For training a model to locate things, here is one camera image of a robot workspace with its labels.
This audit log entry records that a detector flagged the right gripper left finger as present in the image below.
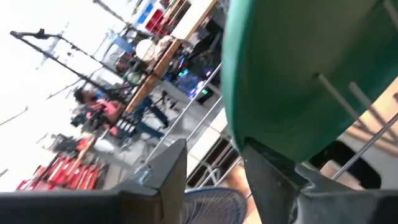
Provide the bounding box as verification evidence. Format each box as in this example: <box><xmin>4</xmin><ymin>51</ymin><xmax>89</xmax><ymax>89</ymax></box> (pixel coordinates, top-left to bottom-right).
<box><xmin>0</xmin><ymin>138</ymin><xmax>188</xmax><ymax>224</ymax></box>

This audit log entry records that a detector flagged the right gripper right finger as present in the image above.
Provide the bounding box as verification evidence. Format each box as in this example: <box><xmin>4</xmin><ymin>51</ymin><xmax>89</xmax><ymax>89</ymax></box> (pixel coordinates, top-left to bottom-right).
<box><xmin>242</xmin><ymin>138</ymin><xmax>398</xmax><ymax>224</ymax></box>

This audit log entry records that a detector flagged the green plastic plate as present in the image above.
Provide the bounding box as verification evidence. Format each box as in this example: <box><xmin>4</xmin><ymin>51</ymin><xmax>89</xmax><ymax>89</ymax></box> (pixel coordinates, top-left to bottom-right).
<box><xmin>220</xmin><ymin>0</ymin><xmax>398</xmax><ymax>163</ymax></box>

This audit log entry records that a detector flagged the blue mesh chair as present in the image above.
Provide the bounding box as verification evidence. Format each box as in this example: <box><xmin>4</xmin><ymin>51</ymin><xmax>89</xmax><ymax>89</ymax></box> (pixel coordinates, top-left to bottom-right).
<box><xmin>179</xmin><ymin>185</ymin><xmax>249</xmax><ymax>224</ymax></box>

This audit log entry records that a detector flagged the blue office chair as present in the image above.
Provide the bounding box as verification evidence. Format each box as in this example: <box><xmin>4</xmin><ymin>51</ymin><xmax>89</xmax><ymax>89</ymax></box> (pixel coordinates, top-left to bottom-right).
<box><xmin>116</xmin><ymin>95</ymin><xmax>170</xmax><ymax>149</ymax></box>

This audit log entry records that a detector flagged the red toolbox stack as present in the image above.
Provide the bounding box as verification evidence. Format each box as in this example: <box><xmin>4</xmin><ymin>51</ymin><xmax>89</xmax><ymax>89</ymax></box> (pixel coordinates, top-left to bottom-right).
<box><xmin>16</xmin><ymin>151</ymin><xmax>108</xmax><ymax>191</ymax></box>

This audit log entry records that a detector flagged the person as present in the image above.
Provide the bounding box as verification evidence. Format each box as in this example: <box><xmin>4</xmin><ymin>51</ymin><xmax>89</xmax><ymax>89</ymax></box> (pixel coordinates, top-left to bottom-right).
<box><xmin>72</xmin><ymin>86</ymin><xmax>127</xmax><ymax>138</ymax></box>

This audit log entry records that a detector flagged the wooden desk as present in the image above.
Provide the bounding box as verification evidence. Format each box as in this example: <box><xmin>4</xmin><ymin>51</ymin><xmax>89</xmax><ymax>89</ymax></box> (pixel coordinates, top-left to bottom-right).
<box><xmin>124</xmin><ymin>0</ymin><xmax>218</xmax><ymax>113</ymax></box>

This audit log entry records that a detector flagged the computer tower with lights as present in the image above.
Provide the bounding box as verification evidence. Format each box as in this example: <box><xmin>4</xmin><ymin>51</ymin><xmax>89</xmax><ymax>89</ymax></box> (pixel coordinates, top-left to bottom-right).
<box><xmin>172</xmin><ymin>17</ymin><xmax>223</xmax><ymax>105</ymax></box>

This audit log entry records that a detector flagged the grey wire dish rack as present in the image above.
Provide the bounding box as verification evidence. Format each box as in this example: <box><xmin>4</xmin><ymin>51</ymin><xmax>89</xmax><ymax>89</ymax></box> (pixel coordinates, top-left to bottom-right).
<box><xmin>136</xmin><ymin>62</ymin><xmax>398</xmax><ymax>189</ymax></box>

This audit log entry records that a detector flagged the black frame pole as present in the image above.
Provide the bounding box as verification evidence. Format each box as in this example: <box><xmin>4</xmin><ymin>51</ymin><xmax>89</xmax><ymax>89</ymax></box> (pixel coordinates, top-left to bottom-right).
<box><xmin>9</xmin><ymin>28</ymin><xmax>125</xmax><ymax>94</ymax></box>

